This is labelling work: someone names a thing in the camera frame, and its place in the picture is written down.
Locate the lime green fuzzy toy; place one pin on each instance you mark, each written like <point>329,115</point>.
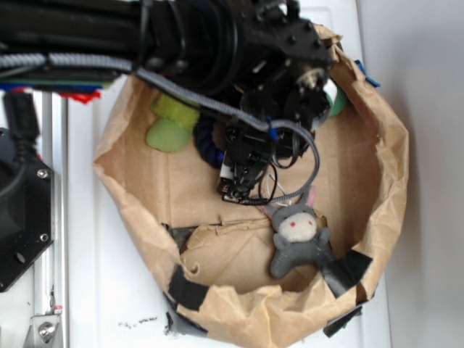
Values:
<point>174,126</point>

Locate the brown paper bag bin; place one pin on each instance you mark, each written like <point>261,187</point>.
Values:
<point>212,258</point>

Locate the grey plush bunny toy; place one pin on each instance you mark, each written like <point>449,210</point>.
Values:
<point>298,239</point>

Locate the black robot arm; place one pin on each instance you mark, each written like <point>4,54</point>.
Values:
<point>195,44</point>

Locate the blue tape piece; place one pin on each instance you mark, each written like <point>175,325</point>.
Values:
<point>369,79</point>

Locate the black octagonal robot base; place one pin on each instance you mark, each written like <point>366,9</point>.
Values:
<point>25,191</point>

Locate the aluminium rail frame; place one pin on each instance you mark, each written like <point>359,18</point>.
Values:
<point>49,324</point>

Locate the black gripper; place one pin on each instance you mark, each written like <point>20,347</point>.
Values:
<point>284,65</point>

